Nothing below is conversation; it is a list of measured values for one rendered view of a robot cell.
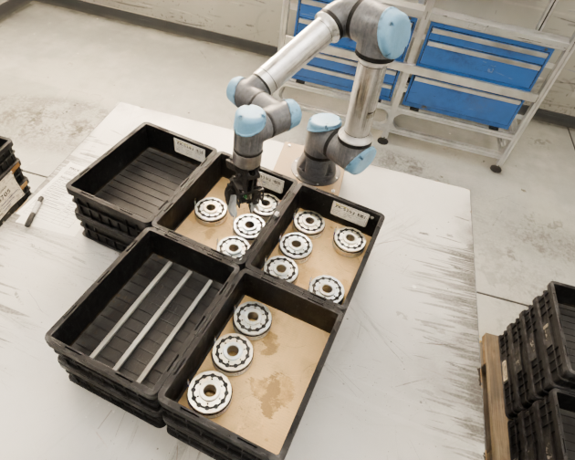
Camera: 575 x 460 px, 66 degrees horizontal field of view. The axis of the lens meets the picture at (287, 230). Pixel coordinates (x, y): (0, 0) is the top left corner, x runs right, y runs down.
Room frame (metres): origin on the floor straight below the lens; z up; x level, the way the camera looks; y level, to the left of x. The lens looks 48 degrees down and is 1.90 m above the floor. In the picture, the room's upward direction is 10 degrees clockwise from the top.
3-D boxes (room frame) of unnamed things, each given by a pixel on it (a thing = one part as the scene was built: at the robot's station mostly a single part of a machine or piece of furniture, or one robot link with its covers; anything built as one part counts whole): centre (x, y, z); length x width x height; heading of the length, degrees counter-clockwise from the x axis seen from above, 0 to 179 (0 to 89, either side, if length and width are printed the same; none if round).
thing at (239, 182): (0.89, 0.13, 1.08); 0.09 x 0.08 x 0.12; 31
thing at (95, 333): (0.57, 0.30, 0.87); 0.40 x 0.30 x 0.11; 164
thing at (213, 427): (0.48, 0.01, 0.92); 0.40 x 0.30 x 0.02; 164
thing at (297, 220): (0.99, -0.07, 0.86); 0.10 x 0.10 x 0.01
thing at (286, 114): (0.99, 0.09, 1.24); 0.11 x 0.11 x 0.08; 51
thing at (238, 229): (0.93, 0.12, 0.86); 0.10 x 0.10 x 0.01
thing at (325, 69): (2.80, -0.17, 0.60); 0.72 x 0.03 x 0.56; 84
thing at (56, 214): (1.05, 0.79, 0.70); 0.33 x 0.23 x 0.01; 174
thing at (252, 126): (0.90, 0.13, 1.24); 0.09 x 0.08 x 0.11; 141
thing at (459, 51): (2.71, -0.97, 0.60); 0.72 x 0.03 x 0.56; 84
